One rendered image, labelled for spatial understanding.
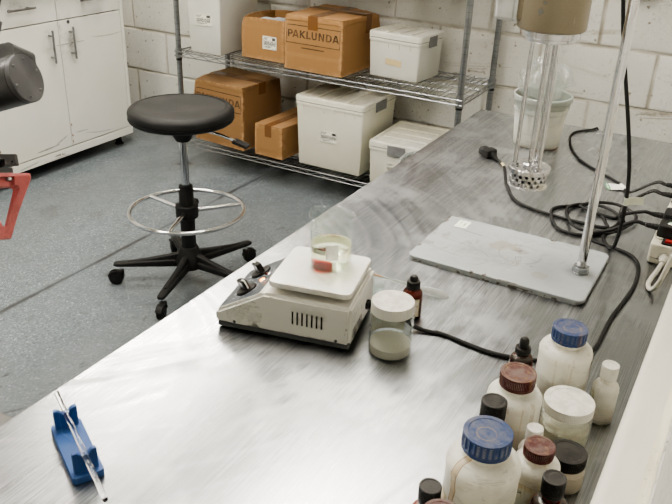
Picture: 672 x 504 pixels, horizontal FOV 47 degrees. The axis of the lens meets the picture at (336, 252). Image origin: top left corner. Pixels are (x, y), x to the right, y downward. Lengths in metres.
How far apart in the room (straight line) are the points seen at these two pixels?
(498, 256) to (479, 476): 0.66
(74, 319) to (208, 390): 1.68
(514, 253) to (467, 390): 0.41
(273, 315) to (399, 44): 2.28
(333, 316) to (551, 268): 0.44
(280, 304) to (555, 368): 0.37
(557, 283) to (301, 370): 0.47
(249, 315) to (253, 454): 0.25
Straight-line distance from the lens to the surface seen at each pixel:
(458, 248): 1.35
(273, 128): 3.54
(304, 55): 3.35
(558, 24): 1.18
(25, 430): 0.98
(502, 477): 0.75
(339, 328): 1.04
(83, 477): 0.89
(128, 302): 2.70
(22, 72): 0.97
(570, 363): 0.95
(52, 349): 2.51
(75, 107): 3.93
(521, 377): 0.86
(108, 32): 4.03
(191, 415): 0.96
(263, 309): 1.07
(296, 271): 1.07
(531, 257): 1.35
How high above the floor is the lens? 1.35
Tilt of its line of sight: 27 degrees down
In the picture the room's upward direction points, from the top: 2 degrees clockwise
